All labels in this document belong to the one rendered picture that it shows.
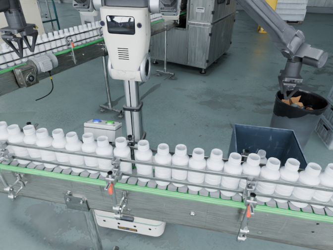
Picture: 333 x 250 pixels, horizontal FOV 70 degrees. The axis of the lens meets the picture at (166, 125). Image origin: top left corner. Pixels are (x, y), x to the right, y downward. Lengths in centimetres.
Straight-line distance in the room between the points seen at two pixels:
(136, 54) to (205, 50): 317
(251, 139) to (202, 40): 314
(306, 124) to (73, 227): 218
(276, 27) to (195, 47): 359
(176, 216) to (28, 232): 145
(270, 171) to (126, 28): 92
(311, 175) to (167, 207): 50
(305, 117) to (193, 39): 260
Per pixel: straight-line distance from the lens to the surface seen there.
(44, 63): 220
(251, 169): 82
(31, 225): 224
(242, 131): 139
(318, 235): 105
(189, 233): 197
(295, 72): 106
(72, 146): 92
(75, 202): 110
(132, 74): 135
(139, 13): 125
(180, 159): 81
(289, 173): 85
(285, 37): 95
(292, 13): 1017
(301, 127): 252
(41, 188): 114
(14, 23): 101
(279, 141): 146
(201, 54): 445
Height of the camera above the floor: 167
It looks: 34 degrees down
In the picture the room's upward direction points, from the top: 1 degrees clockwise
